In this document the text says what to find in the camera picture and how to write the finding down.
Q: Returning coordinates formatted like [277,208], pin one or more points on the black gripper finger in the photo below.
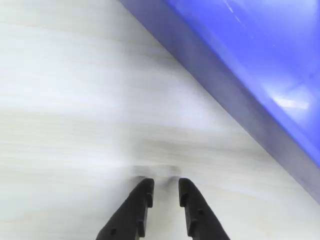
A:
[200,220]
[132,212]

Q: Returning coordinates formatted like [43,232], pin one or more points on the blue plastic box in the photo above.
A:
[250,50]

